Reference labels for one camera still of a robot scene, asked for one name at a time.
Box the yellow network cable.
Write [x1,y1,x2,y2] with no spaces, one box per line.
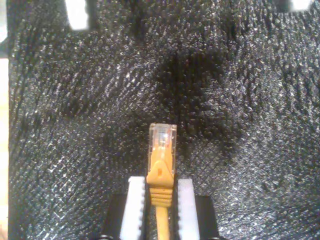
[146,122,178,240]

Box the black bubble mat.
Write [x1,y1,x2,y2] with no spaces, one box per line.
[7,0,320,240]

